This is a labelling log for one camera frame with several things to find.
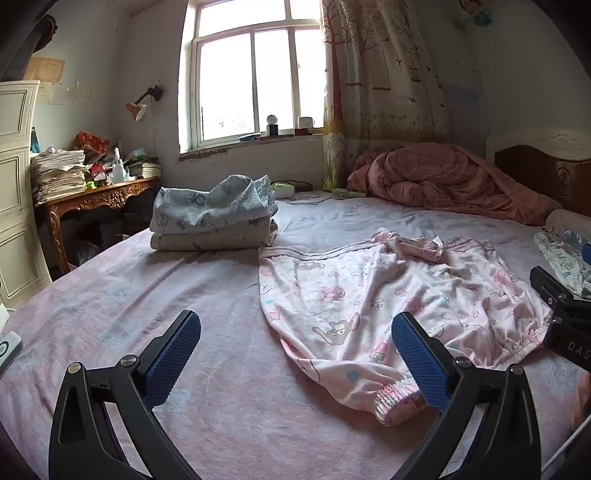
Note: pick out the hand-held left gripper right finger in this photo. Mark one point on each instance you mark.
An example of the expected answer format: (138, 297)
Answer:
(418, 355)

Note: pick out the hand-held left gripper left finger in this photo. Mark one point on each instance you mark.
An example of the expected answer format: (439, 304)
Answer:
(178, 350)

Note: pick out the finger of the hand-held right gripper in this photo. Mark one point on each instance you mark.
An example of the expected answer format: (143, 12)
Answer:
(547, 288)

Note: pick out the pink printed pants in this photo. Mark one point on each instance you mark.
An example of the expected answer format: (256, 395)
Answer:
(351, 295)

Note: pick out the cream printed pants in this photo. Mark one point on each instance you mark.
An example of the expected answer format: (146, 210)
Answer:
(561, 258)

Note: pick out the folded beige printed pants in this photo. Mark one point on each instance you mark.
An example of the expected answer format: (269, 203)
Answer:
(207, 240)

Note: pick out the folded pale blue printed pants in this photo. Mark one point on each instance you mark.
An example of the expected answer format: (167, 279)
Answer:
(207, 203)

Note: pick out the pink bed sheet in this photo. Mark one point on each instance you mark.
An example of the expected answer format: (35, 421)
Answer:
(175, 286)

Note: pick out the beige pillow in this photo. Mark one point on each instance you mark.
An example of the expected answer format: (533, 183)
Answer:
(570, 221)

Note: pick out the wooden and white headboard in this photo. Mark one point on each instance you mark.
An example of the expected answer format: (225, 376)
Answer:
(531, 166)

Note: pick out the salmon pink quilt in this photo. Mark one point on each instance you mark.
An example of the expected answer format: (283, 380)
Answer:
(438, 175)

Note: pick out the white device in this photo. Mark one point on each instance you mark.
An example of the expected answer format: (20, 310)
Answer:
(9, 350)

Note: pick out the carved wooden desk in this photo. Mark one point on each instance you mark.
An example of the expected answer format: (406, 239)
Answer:
(106, 196)

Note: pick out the stack of books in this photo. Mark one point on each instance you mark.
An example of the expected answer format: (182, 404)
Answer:
(145, 170)

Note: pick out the green and white box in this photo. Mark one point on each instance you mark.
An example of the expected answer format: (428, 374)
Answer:
(282, 190)

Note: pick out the stack of papers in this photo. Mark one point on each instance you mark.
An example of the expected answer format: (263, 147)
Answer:
(57, 175)

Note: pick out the red packet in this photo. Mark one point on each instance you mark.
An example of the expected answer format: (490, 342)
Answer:
(92, 142)

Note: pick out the white panelled wardrobe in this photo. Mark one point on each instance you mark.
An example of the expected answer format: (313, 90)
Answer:
(14, 184)

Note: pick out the round bulb on black base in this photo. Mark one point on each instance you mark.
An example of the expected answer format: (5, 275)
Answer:
(272, 122)

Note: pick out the tree print curtain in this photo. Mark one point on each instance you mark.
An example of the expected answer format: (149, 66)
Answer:
(383, 69)

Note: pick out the white framed window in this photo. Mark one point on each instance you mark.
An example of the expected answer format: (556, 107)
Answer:
(258, 78)

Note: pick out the dark hanging clothing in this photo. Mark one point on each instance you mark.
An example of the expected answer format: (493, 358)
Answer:
(32, 41)

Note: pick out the pink shade wall lamp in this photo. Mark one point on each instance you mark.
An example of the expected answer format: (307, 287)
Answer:
(137, 110)

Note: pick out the cartoon wall sticker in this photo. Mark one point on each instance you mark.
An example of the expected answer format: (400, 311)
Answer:
(475, 11)

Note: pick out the yellowed wall certificate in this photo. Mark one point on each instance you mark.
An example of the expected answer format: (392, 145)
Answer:
(45, 70)

